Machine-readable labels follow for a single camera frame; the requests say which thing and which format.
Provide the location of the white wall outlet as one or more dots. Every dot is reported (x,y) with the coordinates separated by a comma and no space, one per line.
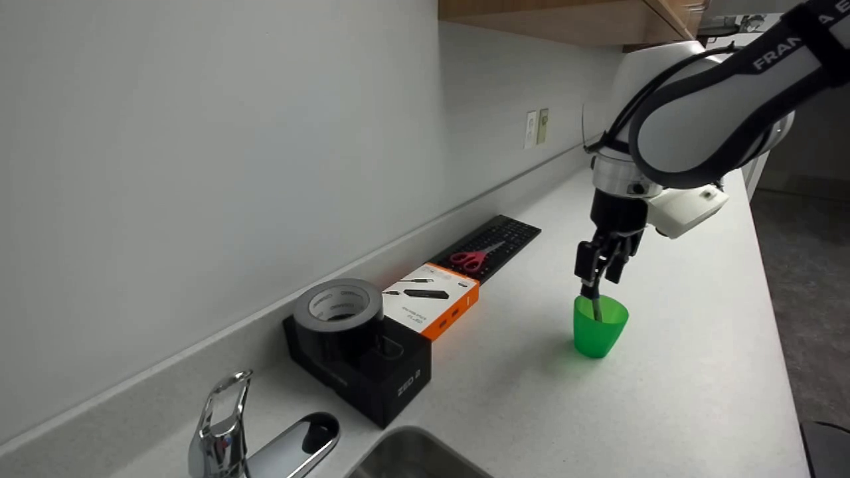
(538,129)

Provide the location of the black scissors package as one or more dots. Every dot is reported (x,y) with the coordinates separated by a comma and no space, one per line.
(494,241)

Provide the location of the orange and white box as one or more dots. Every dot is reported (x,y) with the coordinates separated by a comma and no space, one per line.
(430,301)

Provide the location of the chrome sink faucet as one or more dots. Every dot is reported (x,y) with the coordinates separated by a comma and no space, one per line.
(234,443)

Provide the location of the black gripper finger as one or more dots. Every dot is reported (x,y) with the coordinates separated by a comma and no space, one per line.
(587,266)
(622,259)

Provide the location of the green plastic cup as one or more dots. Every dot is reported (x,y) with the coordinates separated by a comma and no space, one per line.
(599,331)

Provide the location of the wooden wall cabinet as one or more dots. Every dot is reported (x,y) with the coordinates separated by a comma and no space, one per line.
(548,17)

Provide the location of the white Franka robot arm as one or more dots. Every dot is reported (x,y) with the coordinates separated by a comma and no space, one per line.
(708,116)

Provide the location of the gray duct tape roll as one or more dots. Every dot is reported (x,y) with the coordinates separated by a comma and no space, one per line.
(339,306)

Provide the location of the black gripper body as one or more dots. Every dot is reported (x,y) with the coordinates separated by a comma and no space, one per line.
(616,216)

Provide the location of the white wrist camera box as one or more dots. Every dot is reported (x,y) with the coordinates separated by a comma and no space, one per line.
(685,212)

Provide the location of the steel sink basin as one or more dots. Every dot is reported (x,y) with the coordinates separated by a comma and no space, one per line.
(412,456)

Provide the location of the black cardboard box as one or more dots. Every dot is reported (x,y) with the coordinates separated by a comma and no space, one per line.
(372,368)

